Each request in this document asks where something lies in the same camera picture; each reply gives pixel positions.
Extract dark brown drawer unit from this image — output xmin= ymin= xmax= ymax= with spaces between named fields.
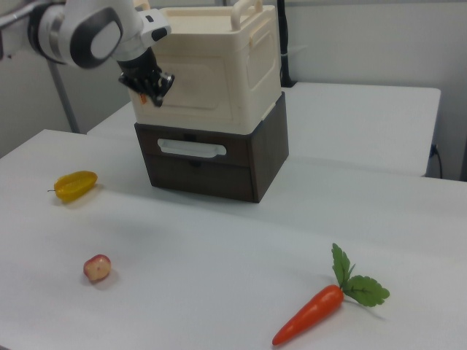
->
xmin=134 ymin=90 xmax=290 ymax=204

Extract cream cabinet carry handle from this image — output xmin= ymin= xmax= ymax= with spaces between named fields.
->
xmin=230 ymin=0 xmax=263 ymax=31

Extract cream cabinet door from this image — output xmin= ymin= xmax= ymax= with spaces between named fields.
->
xmin=130 ymin=31 xmax=242 ymax=127

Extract white drawer handle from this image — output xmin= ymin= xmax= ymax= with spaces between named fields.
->
xmin=156 ymin=138 xmax=228 ymax=160

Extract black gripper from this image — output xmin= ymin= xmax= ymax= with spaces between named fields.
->
xmin=117 ymin=47 xmax=176 ymax=109

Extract yellow toy starfruit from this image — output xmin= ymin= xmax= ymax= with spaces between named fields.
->
xmin=47 ymin=171 xmax=99 ymax=203

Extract grey metal post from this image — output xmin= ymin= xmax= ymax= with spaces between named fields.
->
xmin=46 ymin=58 xmax=81 ymax=134

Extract cream plastic cabinet box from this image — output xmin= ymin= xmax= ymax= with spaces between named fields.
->
xmin=129 ymin=0 xmax=282 ymax=134

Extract orange toy carrot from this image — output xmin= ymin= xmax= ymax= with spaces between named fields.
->
xmin=271 ymin=243 xmax=390 ymax=346

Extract red toy strawberry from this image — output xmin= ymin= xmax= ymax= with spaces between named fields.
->
xmin=82 ymin=254 xmax=112 ymax=283

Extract black power cable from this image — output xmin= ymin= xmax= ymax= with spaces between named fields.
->
xmin=430 ymin=143 xmax=444 ymax=179

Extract black camera stand pole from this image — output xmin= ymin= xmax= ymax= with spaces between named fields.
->
xmin=275 ymin=0 xmax=297 ymax=88

